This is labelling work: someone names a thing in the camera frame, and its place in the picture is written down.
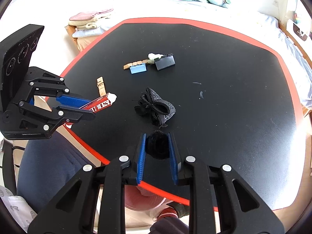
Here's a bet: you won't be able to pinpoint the wooden clothespin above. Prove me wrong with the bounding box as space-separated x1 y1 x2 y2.
97 77 106 97

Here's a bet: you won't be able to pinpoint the red cardboard box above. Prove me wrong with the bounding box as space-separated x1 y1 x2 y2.
65 92 118 129

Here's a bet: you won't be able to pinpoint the blue binder clip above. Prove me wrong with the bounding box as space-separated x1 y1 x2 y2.
129 63 146 74

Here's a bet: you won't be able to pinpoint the wooden segmented strip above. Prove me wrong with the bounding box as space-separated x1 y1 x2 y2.
123 59 150 70

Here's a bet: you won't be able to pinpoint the white green tissue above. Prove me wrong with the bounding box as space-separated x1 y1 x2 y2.
148 53 163 64

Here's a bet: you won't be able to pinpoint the black binder clip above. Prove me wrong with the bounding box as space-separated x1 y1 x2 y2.
154 53 175 71

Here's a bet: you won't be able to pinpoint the pink trash bin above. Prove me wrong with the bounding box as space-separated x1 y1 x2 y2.
124 185 166 211

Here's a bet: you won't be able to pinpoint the black slipper right foot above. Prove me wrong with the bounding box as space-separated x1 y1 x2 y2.
152 201 191 222

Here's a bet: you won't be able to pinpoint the person's legs dark trousers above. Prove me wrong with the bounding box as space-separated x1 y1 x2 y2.
17 132 92 213

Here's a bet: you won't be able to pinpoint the folded towels stack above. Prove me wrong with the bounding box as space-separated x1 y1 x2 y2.
68 9 114 39

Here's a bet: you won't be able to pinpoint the black pompom sock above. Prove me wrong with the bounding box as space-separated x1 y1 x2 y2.
145 130 170 160

